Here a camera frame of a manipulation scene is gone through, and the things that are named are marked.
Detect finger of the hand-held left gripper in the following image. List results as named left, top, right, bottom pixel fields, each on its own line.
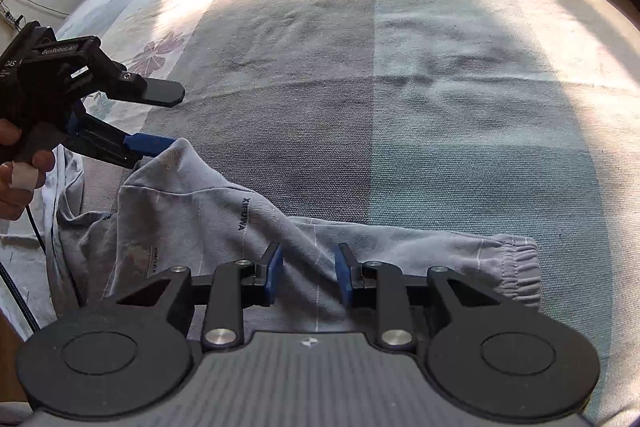
left=66, top=111, right=178, bottom=171
left=106, top=68, right=187, bottom=108

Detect light grey pants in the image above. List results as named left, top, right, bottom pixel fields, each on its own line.
left=47, top=137, right=543, bottom=333

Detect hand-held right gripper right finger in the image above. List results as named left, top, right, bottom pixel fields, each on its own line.
left=333, top=242, right=516, bottom=353

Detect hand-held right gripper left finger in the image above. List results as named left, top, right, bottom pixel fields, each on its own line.
left=102, top=241, right=286, bottom=353

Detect thin black wires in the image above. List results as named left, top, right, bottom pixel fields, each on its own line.
left=0, top=0, right=71, bottom=30

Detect patchwork bed sheet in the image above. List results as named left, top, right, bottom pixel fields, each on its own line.
left=30, top=0, right=640, bottom=427

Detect person's left hand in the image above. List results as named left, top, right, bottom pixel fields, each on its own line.
left=0, top=117, right=57, bottom=224

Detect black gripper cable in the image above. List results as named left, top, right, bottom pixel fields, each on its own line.
left=0, top=199, right=48, bottom=338

